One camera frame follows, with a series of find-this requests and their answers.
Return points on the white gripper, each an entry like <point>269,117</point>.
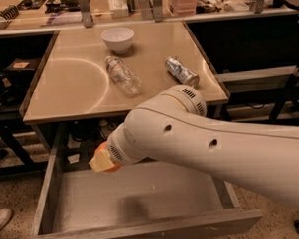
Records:
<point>115,151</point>

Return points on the orange fruit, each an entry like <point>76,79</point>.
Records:
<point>101,160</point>

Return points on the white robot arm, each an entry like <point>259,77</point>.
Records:
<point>172,127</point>

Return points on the grey wooden open drawer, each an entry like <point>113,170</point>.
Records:
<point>150,200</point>

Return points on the clear plastic water bottle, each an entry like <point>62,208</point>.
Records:
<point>123,76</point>

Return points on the grey wooden cabinet table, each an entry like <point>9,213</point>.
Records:
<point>74,84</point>

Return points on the white shoe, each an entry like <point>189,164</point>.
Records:
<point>5,217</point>

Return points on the silver crushed soda can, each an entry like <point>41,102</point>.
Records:
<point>182,73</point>

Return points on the white ceramic bowl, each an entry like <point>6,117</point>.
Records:
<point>118,40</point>

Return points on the black box with label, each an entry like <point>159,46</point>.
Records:
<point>22,68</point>

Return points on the white tissue box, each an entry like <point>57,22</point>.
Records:
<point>118,8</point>

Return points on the pink stacked containers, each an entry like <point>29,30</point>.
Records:
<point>182,7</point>

